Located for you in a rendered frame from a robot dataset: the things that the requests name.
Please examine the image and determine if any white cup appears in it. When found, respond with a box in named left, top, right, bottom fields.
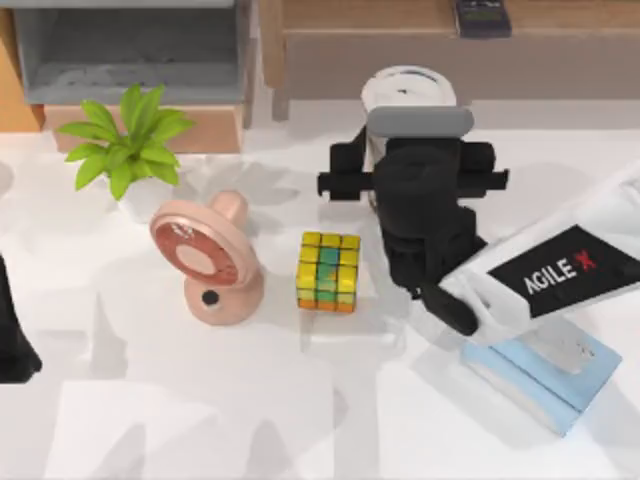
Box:
left=360, top=66, right=459, bottom=211

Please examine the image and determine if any pale grey rounded box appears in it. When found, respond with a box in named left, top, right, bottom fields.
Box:
left=367, top=105, right=475, bottom=140

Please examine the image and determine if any wooden open shelf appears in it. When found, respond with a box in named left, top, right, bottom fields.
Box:
left=256, top=0, right=640, bottom=122

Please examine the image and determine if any yellow and green puzzle cube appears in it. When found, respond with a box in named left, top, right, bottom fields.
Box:
left=294, top=230, right=363, bottom=314

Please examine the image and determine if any black calculator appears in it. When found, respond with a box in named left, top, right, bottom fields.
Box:
left=453, top=0, right=514, bottom=39

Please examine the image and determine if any wooden cupboard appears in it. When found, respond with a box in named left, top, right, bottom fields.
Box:
left=0, top=0, right=262, bottom=155

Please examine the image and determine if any pink desk fan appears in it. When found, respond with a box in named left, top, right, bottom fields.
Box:
left=149, top=191, right=266, bottom=328

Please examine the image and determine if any green plant in white pot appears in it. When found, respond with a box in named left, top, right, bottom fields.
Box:
left=55, top=81, right=197, bottom=224

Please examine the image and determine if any light blue book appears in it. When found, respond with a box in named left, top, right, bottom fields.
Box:
left=459, top=319, right=624, bottom=438

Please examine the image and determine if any grey cabinet with dark inside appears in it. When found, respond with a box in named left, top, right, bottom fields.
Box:
left=13, top=0, right=253, bottom=107

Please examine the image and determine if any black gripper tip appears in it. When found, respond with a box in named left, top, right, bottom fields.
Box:
left=0, top=253, right=44, bottom=386

